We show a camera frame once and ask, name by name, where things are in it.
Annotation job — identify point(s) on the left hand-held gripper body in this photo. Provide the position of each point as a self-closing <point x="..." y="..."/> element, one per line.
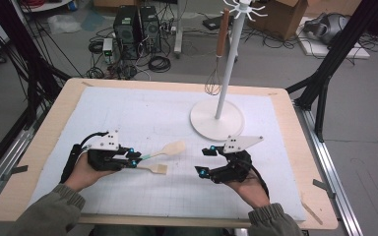
<point x="106" y="142"/>

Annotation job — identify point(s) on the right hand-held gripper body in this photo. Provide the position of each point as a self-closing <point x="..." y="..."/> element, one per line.
<point x="239" y="144"/>

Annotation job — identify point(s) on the white hook stand rack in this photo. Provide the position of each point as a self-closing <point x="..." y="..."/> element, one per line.
<point x="216" y="123"/>

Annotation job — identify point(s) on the person's left hand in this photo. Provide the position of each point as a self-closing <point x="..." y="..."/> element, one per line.
<point x="85" y="175"/>

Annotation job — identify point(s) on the person's right hand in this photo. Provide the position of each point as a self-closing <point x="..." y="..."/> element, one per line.
<point x="251" y="191"/>

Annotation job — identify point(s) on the white grid mat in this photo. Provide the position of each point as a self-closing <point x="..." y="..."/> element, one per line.
<point x="138" y="111"/>

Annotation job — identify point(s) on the white box with green light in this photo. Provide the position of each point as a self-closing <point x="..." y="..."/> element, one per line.
<point x="107" y="46"/>

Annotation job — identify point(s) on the thin wooden stick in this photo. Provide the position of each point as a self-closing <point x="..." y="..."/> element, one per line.
<point x="312" y="213"/>

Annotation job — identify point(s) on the large black computer tower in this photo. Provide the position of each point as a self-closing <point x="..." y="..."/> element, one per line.
<point x="126" y="31"/>

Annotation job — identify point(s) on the narrow black computer tower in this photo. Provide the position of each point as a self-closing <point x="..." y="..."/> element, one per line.
<point x="151" y="29"/>

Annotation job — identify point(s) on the flat black device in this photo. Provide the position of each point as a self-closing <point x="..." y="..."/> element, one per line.
<point x="211" y="23"/>

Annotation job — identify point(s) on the clear plastic bag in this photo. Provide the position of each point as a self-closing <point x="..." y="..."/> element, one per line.
<point x="64" y="23"/>

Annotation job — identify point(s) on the white floor board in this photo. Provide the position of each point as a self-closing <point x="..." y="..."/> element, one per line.
<point x="328" y="50"/>

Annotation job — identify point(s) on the open cardboard box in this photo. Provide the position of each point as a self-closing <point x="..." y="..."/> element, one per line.
<point x="279" y="19"/>

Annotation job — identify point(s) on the grey rounded headset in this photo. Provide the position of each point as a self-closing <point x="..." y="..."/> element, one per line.
<point x="326" y="28"/>

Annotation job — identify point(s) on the grey metal bracket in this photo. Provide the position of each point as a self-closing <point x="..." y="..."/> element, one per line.
<point x="14" y="171"/>
<point x="323" y="187"/>

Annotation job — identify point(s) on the aluminium rail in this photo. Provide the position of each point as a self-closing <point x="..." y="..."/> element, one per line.
<point x="10" y="154"/>
<point x="333" y="177"/>

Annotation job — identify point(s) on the white floor stand post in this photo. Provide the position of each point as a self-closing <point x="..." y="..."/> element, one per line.
<point x="178" y="29"/>

